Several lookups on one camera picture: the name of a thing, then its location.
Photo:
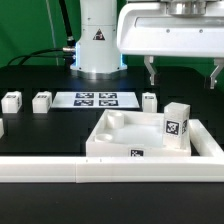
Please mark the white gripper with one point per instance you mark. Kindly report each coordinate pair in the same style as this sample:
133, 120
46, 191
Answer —
147, 28

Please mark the white square table top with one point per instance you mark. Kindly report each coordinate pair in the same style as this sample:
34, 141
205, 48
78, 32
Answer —
132, 134

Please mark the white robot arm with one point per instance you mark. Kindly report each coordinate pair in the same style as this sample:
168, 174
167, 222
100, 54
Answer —
96, 53

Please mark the tag plate with markers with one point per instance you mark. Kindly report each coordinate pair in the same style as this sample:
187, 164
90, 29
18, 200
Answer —
95, 100

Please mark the partial white block left edge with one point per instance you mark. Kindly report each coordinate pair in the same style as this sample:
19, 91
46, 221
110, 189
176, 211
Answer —
1, 128

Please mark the white U-shaped fence wall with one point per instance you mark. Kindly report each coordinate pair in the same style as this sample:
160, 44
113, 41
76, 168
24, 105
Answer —
206, 166

